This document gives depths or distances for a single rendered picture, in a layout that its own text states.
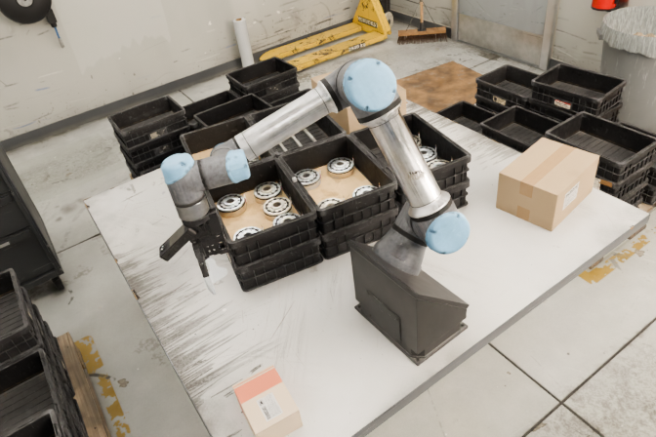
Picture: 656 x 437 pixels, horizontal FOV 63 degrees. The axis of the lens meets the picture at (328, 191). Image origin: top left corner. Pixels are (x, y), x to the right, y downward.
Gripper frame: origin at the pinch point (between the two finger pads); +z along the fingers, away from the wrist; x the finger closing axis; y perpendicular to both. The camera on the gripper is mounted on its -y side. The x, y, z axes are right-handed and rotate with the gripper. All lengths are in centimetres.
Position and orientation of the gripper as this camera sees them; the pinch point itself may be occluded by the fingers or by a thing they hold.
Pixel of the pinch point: (210, 278)
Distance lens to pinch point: 145.4
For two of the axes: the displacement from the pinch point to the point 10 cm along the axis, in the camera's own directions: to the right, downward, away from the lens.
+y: 9.5, -2.8, 1.4
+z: 1.7, 8.4, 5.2
